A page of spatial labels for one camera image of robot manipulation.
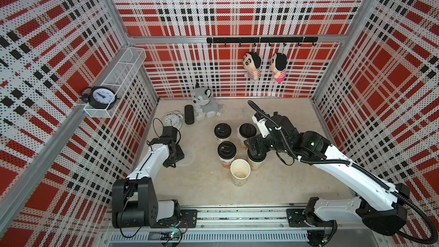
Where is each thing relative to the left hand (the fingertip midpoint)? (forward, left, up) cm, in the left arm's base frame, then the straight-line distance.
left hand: (179, 158), depth 87 cm
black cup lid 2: (+9, -35, +12) cm, 38 cm away
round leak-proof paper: (+4, -3, -7) cm, 8 cm away
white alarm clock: (+27, +9, -2) cm, 28 cm away
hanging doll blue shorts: (+42, -38, +28) cm, 63 cm away
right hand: (-2, -37, +22) cm, 43 cm away
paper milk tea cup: (+6, -22, +9) cm, 24 cm away
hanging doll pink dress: (+44, -54, +27) cm, 74 cm away
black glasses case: (+30, 0, -3) cm, 31 cm away
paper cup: (-6, -38, +4) cm, 39 cm away
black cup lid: (+9, -23, +12) cm, 27 cm away
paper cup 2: (-10, -31, +10) cm, 34 cm away
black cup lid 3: (-5, -39, +10) cm, 40 cm away
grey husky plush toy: (+31, -12, +5) cm, 34 cm away
